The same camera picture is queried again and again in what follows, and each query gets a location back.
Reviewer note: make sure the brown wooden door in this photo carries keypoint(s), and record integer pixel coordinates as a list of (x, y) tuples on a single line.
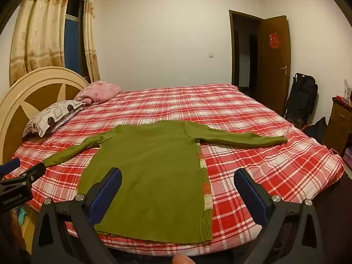
[(273, 68)]

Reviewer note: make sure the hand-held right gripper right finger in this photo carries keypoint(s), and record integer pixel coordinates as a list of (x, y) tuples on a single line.
[(251, 196)]

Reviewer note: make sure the window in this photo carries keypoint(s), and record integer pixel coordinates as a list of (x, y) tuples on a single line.
[(73, 38)]

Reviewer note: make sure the dark wooden door frame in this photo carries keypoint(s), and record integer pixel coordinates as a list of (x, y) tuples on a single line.
[(233, 46)]

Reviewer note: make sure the person's right hand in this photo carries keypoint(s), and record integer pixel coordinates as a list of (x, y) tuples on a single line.
[(183, 260)]

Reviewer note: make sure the narrow beige floral curtain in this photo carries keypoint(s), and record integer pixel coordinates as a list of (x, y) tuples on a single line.
[(90, 33)]

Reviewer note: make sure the cream wooden headboard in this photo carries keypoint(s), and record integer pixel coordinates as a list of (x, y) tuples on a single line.
[(33, 90)]

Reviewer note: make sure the pink pillow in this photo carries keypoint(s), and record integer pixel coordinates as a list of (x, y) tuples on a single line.
[(99, 91)]

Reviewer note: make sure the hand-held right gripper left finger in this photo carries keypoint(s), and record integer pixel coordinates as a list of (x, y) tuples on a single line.
[(107, 195)]

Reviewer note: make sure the black backpack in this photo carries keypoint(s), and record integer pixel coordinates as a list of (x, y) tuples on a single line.
[(301, 99)]

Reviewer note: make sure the dark bag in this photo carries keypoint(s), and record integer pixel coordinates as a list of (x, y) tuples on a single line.
[(316, 130)]

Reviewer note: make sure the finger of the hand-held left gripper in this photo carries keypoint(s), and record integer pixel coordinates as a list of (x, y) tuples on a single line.
[(11, 165), (33, 172)]

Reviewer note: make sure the wide beige floral curtain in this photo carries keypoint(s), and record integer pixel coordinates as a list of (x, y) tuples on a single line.
[(38, 33)]

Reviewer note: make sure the red plaid bed sheet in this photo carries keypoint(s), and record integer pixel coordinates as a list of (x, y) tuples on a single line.
[(247, 115)]

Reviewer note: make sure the green striped knit sweater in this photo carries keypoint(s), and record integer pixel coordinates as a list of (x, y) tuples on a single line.
[(154, 170)]

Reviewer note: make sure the grey patterned pillow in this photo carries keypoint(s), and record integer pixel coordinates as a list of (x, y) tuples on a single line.
[(52, 115)]

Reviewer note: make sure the red paper door decoration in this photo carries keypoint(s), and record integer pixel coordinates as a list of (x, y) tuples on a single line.
[(274, 40)]

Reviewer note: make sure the brown wooden cabinet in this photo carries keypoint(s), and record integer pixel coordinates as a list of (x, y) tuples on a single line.
[(339, 126)]

